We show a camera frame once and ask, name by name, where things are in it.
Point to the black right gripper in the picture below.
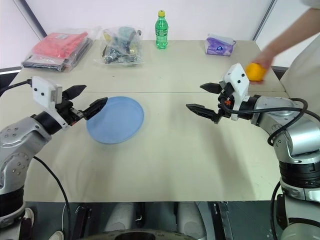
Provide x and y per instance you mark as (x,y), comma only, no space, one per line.
(227,101)

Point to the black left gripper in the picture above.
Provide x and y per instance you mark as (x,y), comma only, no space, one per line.
(68,112)

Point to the orange fruit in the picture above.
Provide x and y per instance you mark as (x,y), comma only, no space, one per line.
(255,72)

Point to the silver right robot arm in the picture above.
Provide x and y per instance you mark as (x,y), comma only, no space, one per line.
(295,140)

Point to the dark round robot base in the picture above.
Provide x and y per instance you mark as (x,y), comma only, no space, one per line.
(140,235)

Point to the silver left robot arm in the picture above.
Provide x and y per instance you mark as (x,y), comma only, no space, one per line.
(17,140)

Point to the person's bare forearm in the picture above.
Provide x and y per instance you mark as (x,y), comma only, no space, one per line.
(292,30)

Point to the blue round plate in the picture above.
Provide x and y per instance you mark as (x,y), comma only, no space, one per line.
(117,122)

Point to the person's bare hand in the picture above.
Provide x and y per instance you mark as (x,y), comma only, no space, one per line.
(266,57)

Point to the purple tissue pack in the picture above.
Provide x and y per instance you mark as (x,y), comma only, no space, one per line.
(220,46)

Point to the bagged red and dark cloths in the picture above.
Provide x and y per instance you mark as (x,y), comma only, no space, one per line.
(58,48)

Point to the clear bag of assorted items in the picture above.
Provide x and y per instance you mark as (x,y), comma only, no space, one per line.
(122,46)

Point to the green plastic bottle yellow cap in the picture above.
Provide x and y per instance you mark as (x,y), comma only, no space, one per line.
(161,32)

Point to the black table clamp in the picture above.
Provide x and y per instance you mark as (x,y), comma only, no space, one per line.
(82,216)

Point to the silver rounded robot leg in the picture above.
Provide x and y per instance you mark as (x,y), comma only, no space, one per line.
(120,216)
(188,216)

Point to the black metal bar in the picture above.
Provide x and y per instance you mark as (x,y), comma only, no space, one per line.
(225,222)

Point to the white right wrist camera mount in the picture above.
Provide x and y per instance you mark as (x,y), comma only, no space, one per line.
(238,78)

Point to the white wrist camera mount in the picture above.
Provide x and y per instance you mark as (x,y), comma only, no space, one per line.
(43,91)
(238,78)

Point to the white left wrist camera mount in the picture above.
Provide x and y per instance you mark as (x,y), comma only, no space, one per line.
(43,91)

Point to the dark diagonal frame pole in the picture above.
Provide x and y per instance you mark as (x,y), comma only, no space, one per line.
(32,20)
(265,20)

